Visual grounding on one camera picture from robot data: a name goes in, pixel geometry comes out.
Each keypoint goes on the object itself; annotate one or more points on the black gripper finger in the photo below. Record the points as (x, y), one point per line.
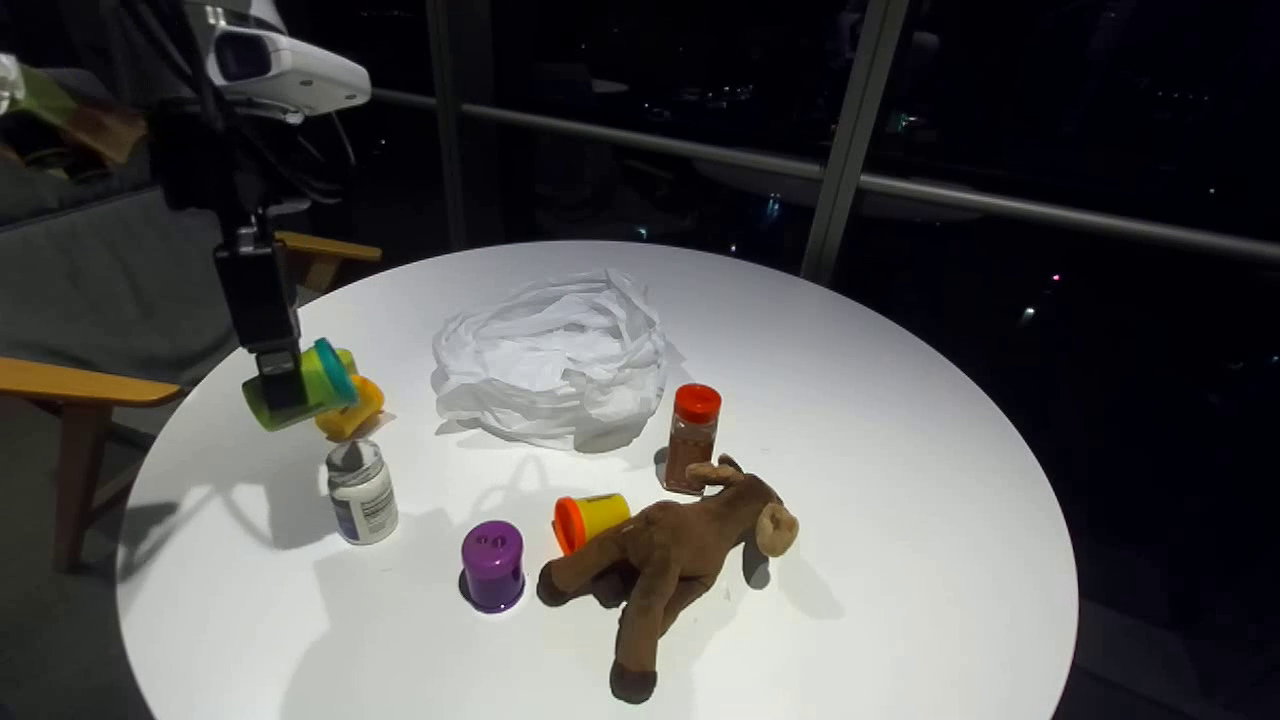
(278, 386)

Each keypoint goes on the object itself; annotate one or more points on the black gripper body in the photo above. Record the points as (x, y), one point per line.
(256, 288)

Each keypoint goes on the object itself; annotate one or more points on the green teal-lid dough tub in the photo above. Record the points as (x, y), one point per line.
(330, 386)

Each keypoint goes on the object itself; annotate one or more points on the white jar blue lid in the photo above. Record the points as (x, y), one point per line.
(362, 495)

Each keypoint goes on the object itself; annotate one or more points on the purple cap shaker bottle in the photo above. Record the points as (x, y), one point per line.
(494, 564)

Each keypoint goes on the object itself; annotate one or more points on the yellow red-lid dough tub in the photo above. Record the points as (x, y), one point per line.
(587, 518)

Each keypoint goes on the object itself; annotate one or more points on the brown plush moose toy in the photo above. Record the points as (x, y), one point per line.
(667, 557)

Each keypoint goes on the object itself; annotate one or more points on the brown orange-cap spice bottle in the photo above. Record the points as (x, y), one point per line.
(695, 432)

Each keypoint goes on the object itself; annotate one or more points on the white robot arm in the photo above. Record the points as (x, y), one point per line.
(226, 142)

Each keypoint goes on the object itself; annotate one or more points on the grey wooden armchair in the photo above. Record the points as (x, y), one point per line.
(118, 304)

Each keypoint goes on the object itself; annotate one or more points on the white plastic bag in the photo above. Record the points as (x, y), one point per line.
(575, 365)

